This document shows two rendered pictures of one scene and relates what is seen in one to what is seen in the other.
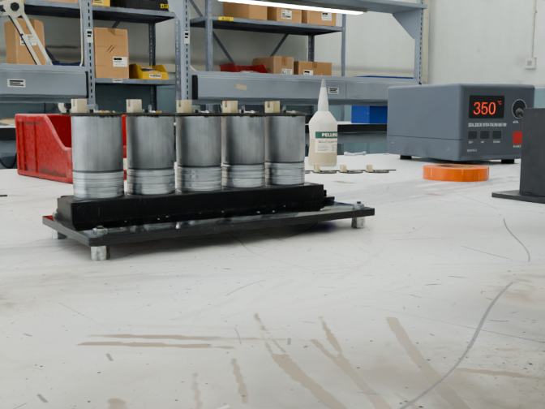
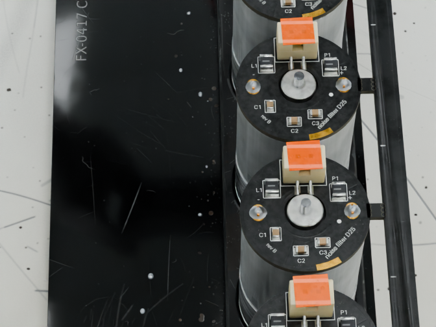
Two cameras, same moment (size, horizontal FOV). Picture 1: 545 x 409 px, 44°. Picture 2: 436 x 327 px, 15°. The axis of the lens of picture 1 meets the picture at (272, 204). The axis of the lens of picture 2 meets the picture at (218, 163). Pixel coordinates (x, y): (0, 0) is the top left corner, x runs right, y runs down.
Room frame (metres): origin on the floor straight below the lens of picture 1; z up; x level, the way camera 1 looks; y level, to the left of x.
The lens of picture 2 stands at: (0.44, -0.11, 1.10)
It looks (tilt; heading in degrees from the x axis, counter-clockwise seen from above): 62 degrees down; 123
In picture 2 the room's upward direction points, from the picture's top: straight up
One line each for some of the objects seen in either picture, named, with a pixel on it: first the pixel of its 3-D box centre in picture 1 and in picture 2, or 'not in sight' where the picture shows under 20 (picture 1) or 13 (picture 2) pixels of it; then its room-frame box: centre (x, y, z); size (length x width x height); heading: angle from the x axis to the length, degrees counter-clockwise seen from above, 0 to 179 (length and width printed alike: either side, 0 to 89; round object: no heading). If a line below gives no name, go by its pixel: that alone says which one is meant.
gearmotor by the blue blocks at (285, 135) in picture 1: (284, 155); not in sight; (0.40, -0.01, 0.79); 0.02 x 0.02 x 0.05
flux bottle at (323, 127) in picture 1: (323, 122); not in sight; (0.80, -0.06, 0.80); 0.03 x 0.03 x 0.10
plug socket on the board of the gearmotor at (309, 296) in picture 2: (273, 107); (311, 302); (0.39, 0.00, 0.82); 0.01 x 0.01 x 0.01; 34
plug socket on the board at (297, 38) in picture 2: (185, 106); (297, 44); (0.36, 0.05, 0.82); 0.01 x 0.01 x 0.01; 34
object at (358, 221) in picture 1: (216, 221); (209, 213); (0.35, 0.03, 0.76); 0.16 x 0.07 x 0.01; 124
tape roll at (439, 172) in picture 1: (455, 172); not in sight; (0.64, -0.17, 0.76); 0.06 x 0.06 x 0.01
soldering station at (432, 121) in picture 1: (457, 123); not in sight; (0.88, -0.24, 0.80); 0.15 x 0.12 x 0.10; 24
